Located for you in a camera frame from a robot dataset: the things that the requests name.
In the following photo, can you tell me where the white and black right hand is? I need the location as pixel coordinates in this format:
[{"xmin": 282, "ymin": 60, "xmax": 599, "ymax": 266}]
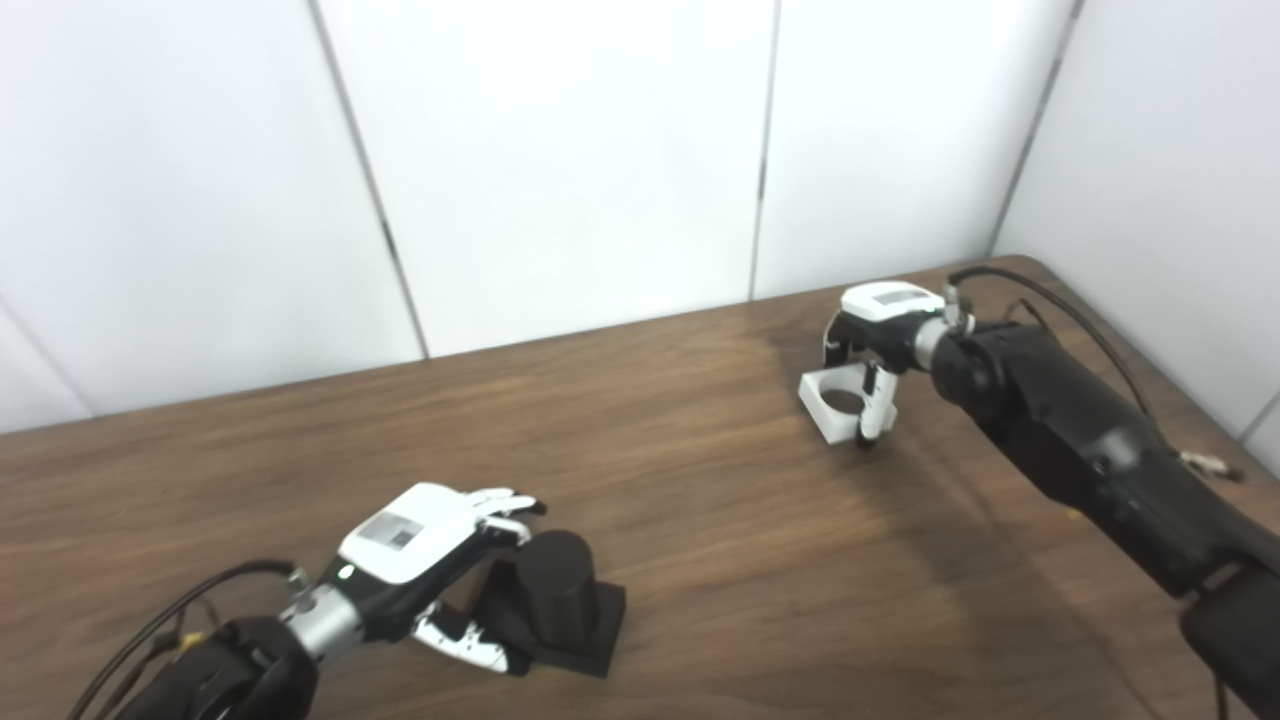
[{"xmin": 822, "ymin": 281, "xmax": 948, "ymax": 451}]

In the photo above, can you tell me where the white and black left hand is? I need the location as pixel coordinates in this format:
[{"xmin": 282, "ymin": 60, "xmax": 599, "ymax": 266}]
[{"xmin": 318, "ymin": 483, "xmax": 549, "ymax": 676}]

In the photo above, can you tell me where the white square piece with hole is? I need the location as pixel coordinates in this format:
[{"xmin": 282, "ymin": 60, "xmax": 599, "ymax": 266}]
[{"xmin": 798, "ymin": 362, "xmax": 898, "ymax": 444}]

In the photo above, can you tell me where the black peg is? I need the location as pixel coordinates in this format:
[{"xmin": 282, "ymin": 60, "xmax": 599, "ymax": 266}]
[{"xmin": 470, "ymin": 530, "xmax": 627, "ymax": 679}]

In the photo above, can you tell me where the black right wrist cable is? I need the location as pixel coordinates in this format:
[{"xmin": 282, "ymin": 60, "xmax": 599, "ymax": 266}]
[{"xmin": 945, "ymin": 265, "xmax": 1246, "ymax": 720}]

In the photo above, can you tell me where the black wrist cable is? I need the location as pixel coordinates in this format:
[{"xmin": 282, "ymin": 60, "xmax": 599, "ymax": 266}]
[
  {"xmin": 945, "ymin": 265, "xmax": 1246, "ymax": 720},
  {"xmin": 68, "ymin": 560, "xmax": 311, "ymax": 720}
]

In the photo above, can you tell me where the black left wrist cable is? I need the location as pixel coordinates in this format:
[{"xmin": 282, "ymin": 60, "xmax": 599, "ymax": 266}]
[{"xmin": 68, "ymin": 560, "xmax": 311, "ymax": 720}]

